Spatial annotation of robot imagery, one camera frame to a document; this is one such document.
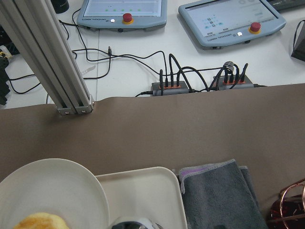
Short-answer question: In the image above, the tea bottle white cap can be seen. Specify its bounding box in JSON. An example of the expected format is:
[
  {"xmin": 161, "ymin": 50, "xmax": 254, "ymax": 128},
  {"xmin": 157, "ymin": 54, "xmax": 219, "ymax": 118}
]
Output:
[{"xmin": 109, "ymin": 217, "xmax": 163, "ymax": 229}]

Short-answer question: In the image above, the white tray bear drawing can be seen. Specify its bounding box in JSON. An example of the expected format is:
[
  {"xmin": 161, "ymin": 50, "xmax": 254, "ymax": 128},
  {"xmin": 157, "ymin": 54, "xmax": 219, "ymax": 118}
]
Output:
[{"xmin": 97, "ymin": 167, "xmax": 187, "ymax": 229}]

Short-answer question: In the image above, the tea bottle in rack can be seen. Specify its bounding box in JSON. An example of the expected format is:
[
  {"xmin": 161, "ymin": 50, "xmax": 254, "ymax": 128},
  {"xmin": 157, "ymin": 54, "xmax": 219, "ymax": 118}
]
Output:
[{"xmin": 268, "ymin": 195, "xmax": 305, "ymax": 229}]

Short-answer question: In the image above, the grey USB hub left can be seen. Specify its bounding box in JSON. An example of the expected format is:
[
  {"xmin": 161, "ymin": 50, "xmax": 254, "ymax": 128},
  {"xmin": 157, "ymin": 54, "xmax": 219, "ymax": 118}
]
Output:
[{"xmin": 152, "ymin": 81, "xmax": 189, "ymax": 96}]

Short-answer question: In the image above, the grey usb hub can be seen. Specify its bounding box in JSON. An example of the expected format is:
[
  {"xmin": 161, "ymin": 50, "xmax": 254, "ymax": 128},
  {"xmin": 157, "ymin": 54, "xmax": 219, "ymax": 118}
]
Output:
[
  {"xmin": 152, "ymin": 81, "xmax": 189, "ymax": 96},
  {"xmin": 212, "ymin": 75, "xmax": 254, "ymax": 91}
]

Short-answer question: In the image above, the grey USB hub right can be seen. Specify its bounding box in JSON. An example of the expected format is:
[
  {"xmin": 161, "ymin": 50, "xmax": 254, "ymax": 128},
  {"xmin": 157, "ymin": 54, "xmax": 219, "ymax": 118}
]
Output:
[{"xmin": 212, "ymin": 75, "xmax": 254, "ymax": 91}]

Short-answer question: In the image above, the grey folded cloth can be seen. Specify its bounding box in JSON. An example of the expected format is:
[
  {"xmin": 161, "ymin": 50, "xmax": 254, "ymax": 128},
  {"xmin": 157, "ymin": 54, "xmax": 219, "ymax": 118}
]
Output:
[{"xmin": 178, "ymin": 159, "xmax": 267, "ymax": 229}]

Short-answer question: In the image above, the teach pendant tablet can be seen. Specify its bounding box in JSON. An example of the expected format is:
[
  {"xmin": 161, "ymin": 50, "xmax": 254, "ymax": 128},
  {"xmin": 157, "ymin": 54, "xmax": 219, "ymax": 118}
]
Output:
[
  {"xmin": 178, "ymin": 0, "xmax": 286, "ymax": 49},
  {"xmin": 77, "ymin": 0, "xmax": 167, "ymax": 32}
]

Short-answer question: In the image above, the white round plate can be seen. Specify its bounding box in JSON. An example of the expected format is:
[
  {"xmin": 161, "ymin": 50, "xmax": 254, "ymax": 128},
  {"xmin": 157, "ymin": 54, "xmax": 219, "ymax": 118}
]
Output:
[{"xmin": 0, "ymin": 158, "xmax": 110, "ymax": 229}]

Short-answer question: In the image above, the black thermos bottle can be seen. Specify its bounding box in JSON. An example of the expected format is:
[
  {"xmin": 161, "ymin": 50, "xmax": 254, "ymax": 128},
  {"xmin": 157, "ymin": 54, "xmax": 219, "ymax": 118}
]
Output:
[{"xmin": 51, "ymin": 0, "xmax": 70, "ymax": 14}]

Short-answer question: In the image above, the glazed donut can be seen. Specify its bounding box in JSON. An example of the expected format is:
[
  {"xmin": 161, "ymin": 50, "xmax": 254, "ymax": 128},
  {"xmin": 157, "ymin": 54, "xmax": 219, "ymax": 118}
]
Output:
[{"xmin": 13, "ymin": 212, "xmax": 69, "ymax": 229}]

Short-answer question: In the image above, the aluminium frame post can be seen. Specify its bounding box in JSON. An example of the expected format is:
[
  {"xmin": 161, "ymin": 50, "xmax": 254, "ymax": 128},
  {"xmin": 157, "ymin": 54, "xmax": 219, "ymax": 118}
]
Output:
[{"xmin": 0, "ymin": 0, "xmax": 94, "ymax": 115}]

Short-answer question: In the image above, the copper wire bottle rack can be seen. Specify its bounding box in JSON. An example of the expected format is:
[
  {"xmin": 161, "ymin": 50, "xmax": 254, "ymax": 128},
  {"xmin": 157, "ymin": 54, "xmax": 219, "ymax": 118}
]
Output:
[{"xmin": 266, "ymin": 182, "xmax": 305, "ymax": 229}]

